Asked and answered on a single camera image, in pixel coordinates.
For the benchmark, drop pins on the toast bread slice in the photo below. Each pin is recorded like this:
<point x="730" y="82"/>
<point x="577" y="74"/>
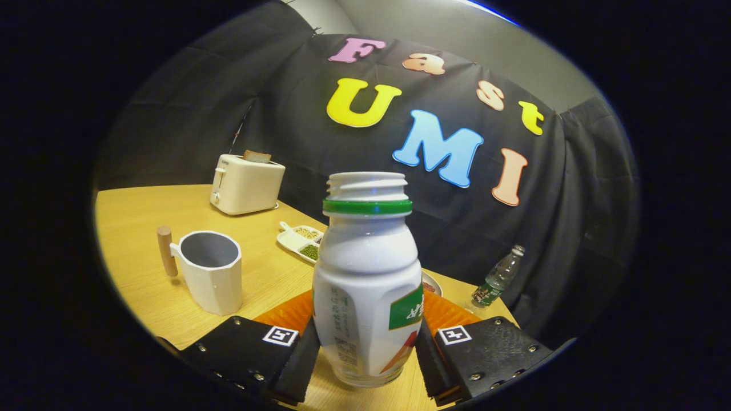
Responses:
<point x="257" y="156"/>

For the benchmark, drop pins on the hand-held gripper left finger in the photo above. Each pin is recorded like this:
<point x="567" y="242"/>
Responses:
<point x="245" y="354"/>

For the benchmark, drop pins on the white juice bottle green collar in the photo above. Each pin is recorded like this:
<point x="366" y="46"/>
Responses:
<point x="365" y="268"/>

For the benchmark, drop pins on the black backdrop cloth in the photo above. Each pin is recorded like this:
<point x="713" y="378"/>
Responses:
<point x="297" y="142"/>

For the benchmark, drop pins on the clear plastic water bottle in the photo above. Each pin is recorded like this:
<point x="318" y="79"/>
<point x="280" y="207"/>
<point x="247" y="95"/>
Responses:
<point x="495" y="282"/>

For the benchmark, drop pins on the white divided dish with beans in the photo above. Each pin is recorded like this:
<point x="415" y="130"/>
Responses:
<point x="294" y="240"/>

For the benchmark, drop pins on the reddish brown meat slice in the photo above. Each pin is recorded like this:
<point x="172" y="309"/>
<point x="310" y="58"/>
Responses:
<point x="429" y="287"/>

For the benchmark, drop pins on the white round plate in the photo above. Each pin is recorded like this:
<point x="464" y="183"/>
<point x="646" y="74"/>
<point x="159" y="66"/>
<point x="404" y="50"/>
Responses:
<point x="437" y="282"/>

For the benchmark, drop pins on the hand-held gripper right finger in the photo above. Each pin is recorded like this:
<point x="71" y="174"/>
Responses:
<point x="491" y="354"/>

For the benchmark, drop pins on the cream toaster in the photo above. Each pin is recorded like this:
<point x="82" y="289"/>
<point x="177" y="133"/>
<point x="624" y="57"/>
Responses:
<point x="245" y="185"/>

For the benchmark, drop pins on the wooden table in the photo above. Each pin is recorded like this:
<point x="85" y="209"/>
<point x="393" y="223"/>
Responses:
<point x="143" y="217"/>

